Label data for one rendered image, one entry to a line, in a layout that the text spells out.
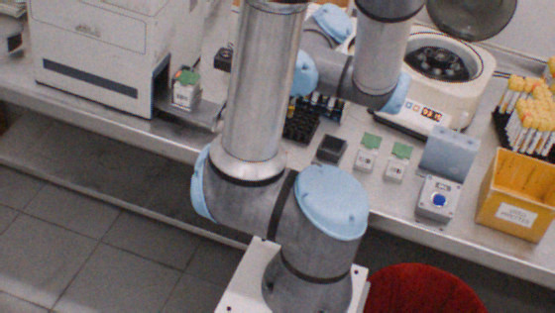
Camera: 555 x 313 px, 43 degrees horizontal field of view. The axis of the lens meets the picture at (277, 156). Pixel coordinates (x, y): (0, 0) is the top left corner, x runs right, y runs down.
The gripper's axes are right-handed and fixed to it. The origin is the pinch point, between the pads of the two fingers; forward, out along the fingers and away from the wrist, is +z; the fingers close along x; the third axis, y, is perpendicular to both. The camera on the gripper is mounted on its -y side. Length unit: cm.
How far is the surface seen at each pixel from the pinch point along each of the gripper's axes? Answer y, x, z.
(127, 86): -18.2, -4.2, 7.7
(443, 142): 36.5, 7.7, -26.3
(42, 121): -34, 44, 94
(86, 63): -27.4, -4.5, 9.9
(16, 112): -45, 60, 120
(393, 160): 31.3, 1.8, -18.9
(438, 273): 75, 23, 14
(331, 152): 22.3, 3.1, -9.0
